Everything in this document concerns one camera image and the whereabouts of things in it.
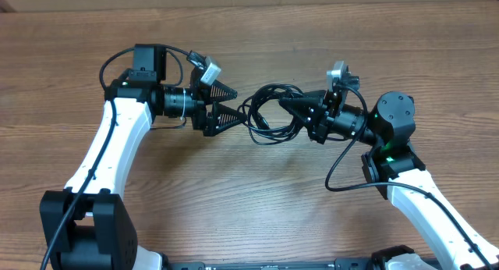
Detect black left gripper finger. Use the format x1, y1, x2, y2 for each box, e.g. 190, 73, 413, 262
210, 80, 238, 102
210, 102, 247, 136

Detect black USB cable matte plugs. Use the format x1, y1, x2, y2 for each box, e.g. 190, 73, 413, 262
260, 100, 294, 128

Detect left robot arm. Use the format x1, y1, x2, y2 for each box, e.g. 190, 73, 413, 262
40, 44, 245, 269

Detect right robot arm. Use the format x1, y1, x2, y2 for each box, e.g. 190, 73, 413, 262
279, 87, 498, 269

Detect black USB cable metallic plugs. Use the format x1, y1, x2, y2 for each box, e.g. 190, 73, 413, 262
238, 83, 304, 146

